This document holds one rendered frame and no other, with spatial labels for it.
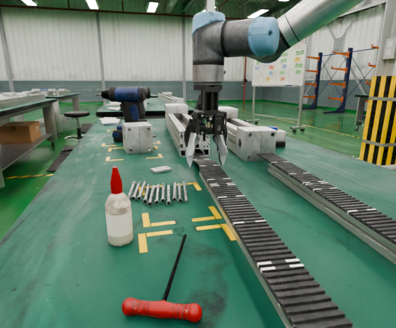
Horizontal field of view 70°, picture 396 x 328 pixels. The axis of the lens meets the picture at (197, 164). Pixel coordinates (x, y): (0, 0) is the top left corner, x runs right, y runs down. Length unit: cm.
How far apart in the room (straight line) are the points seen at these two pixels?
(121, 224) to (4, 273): 15
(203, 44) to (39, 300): 55
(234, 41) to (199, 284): 48
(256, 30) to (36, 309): 58
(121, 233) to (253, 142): 56
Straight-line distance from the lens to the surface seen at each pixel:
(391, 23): 436
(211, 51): 68
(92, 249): 46
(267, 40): 64
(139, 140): 100
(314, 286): 34
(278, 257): 37
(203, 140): 95
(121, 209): 43
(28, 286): 42
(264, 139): 90
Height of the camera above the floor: 101
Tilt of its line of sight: 16 degrees down
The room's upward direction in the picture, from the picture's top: straight up
